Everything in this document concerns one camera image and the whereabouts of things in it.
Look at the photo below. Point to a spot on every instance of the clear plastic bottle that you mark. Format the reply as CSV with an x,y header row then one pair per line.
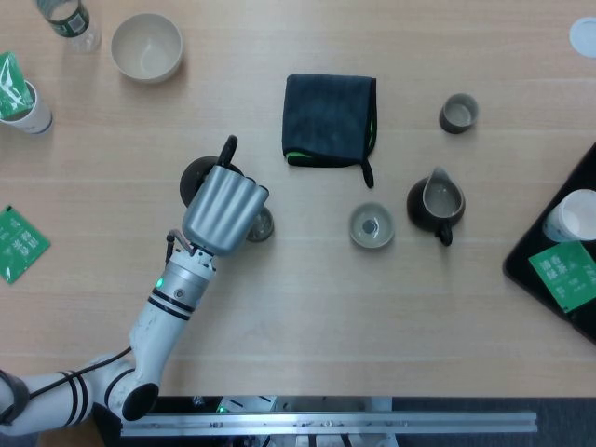
x,y
77,25

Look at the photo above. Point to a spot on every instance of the aluminium profile rail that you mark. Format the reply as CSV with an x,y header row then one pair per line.
x,y
326,423

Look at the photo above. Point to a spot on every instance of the orange brown round seat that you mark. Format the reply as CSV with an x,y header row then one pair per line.
x,y
70,440

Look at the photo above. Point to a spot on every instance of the black cast iron teapot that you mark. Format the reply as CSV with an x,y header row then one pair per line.
x,y
195,179

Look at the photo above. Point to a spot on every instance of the low brown ceramic teacup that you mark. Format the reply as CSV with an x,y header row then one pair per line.
x,y
263,228

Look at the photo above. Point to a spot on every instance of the grey teacup upper right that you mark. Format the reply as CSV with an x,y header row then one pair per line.
x,y
458,113

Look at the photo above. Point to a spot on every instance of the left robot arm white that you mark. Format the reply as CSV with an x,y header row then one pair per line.
x,y
153,321

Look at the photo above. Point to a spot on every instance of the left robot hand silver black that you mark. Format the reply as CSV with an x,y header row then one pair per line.
x,y
221,209

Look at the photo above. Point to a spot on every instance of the black tray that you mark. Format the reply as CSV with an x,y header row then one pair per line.
x,y
531,261

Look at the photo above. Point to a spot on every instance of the beige round bowl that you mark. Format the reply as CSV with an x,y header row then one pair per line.
x,y
146,46

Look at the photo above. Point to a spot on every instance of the dark grey folded cloth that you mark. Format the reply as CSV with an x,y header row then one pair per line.
x,y
326,121

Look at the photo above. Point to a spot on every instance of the grey ceramic tea strainer bowl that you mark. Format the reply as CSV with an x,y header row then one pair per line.
x,y
371,226

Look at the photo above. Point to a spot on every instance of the white paper cup blue print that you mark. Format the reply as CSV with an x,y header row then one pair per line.
x,y
39,114

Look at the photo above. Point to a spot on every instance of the green tea packet white text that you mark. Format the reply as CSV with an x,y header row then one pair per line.
x,y
21,244
561,274

